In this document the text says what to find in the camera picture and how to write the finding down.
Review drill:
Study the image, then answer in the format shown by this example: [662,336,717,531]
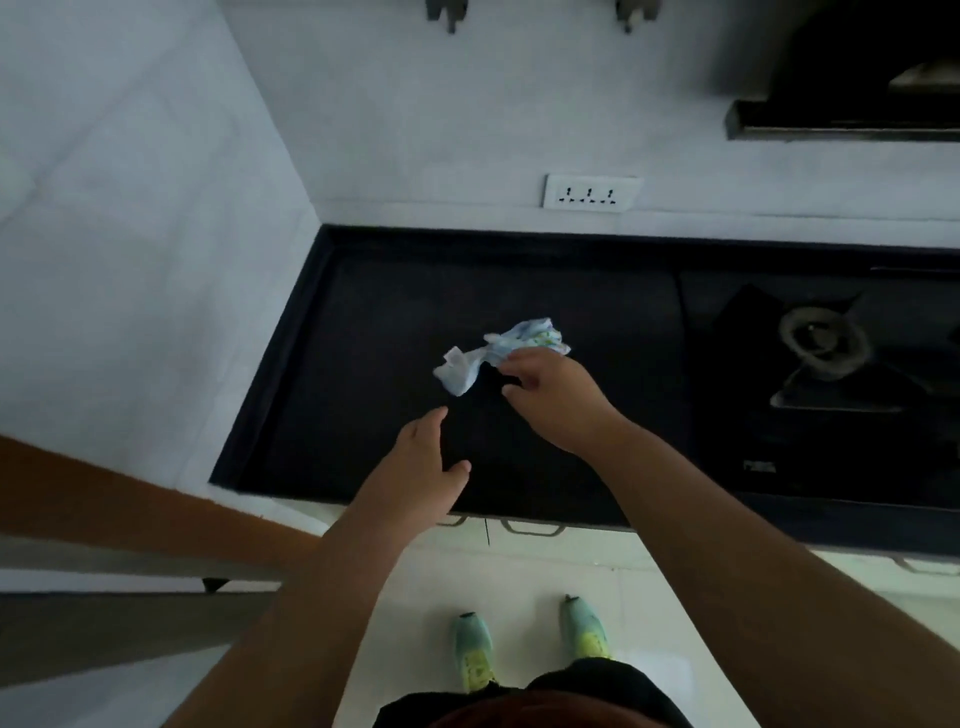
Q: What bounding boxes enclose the person's right hand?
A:
[498,346,627,459]

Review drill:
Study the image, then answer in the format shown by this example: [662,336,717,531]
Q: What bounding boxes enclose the person's left hand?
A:
[346,406,473,535]

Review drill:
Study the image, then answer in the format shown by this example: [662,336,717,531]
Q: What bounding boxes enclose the white patterned cloth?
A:
[432,317,572,398]

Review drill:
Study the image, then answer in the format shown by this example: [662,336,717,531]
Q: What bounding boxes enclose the person's right forearm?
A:
[591,420,960,728]

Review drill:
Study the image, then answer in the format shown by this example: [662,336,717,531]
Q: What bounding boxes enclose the person's left forearm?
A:
[160,516,421,728]

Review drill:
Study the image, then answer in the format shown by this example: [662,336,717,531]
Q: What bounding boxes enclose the person's left green shoe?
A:
[449,611,501,696]

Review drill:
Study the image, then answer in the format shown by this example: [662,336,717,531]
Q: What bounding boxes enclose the person's green shoe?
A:
[558,594,614,662]
[449,611,501,696]

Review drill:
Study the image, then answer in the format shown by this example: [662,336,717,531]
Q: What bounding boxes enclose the person's right green shoe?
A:
[558,594,614,662]

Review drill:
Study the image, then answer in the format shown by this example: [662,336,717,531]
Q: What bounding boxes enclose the black stove pan support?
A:
[708,283,960,415]

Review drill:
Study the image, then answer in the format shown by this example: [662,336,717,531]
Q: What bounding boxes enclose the person's black shorts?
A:
[372,657,696,728]

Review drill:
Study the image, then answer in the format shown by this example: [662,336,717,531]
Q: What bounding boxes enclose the black glass gas stove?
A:
[677,264,960,513]

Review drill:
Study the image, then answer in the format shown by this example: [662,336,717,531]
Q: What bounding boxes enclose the round metal stove burner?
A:
[777,305,873,381]

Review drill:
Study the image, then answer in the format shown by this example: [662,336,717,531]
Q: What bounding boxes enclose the black range hood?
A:
[724,0,960,144]

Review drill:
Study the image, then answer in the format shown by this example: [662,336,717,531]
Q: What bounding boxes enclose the white wall power socket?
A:
[542,173,645,215]

